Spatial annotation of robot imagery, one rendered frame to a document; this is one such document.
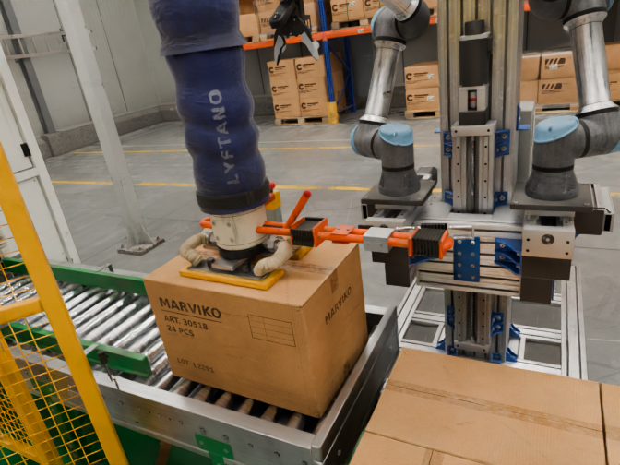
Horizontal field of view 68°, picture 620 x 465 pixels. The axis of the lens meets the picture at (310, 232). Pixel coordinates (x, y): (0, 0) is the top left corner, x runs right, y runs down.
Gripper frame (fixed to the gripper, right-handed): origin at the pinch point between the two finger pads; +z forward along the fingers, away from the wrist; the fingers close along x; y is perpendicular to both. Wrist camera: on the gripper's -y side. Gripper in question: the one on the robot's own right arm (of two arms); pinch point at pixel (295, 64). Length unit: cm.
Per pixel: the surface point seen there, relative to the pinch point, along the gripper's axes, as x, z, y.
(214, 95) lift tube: 5.7, 3.2, -36.8
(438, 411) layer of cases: -50, 98, -34
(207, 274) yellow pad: 18, 55, -43
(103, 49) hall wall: 856, -39, 680
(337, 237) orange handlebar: -23, 44, -33
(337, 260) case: -17, 57, -23
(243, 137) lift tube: 2.1, 15.6, -32.7
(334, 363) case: -18, 86, -36
